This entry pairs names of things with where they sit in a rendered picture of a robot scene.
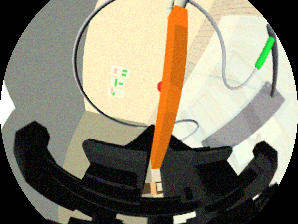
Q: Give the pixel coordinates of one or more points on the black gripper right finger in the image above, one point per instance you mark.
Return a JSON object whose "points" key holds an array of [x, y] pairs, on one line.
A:
{"points": [[180, 160]]}

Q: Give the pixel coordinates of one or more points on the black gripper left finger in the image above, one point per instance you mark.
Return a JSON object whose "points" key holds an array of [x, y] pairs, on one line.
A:
{"points": [[132, 157]]}

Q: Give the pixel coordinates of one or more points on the orange handle with white loop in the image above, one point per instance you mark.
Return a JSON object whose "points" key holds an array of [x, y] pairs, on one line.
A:
{"points": [[172, 78]]}

